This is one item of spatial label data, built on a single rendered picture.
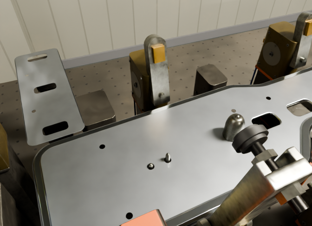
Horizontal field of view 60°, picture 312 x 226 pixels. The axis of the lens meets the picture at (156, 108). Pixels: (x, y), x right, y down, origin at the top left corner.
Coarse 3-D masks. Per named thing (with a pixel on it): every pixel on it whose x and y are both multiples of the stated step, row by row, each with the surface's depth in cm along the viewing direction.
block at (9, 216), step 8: (0, 184) 41; (0, 192) 40; (8, 192) 43; (0, 200) 39; (8, 200) 42; (0, 208) 38; (8, 208) 41; (16, 208) 46; (0, 216) 37; (8, 216) 40; (16, 216) 44; (0, 224) 37; (8, 224) 39; (16, 224) 42; (24, 224) 48
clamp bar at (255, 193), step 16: (256, 128) 20; (240, 144) 20; (256, 144) 20; (256, 160) 20; (272, 160) 19; (288, 160) 19; (304, 160) 18; (256, 176) 18; (272, 176) 18; (288, 176) 18; (304, 176) 18; (240, 192) 21; (256, 192) 19; (272, 192) 17; (288, 192) 18; (304, 192) 18; (224, 208) 25; (240, 208) 22; (256, 208) 20; (304, 208) 18; (224, 224) 26; (240, 224) 26
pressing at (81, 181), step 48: (240, 96) 55; (288, 96) 55; (48, 144) 47; (96, 144) 46; (144, 144) 46; (192, 144) 46; (288, 144) 46; (48, 192) 40; (96, 192) 40; (144, 192) 40; (192, 192) 40
